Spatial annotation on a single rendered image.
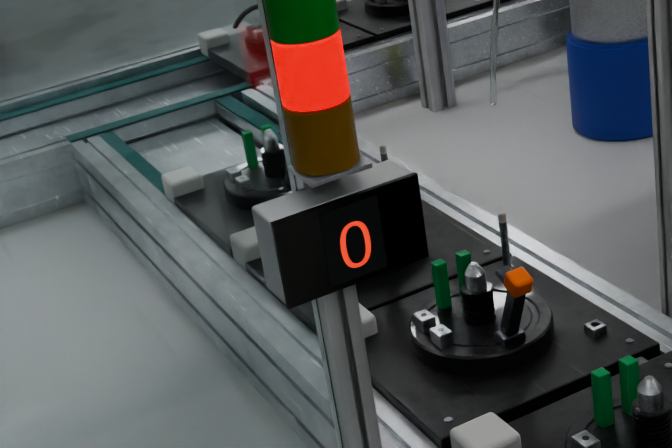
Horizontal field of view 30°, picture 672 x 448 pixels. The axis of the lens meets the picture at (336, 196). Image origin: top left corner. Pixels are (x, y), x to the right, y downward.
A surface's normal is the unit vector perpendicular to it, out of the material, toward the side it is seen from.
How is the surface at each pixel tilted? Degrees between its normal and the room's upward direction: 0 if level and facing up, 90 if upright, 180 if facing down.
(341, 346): 90
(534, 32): 90
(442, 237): 0
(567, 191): 0
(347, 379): 90
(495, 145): 0
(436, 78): 90
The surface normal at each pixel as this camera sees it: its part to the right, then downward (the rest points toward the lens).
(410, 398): -0.15, -0.90
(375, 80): 0.44, 0.30
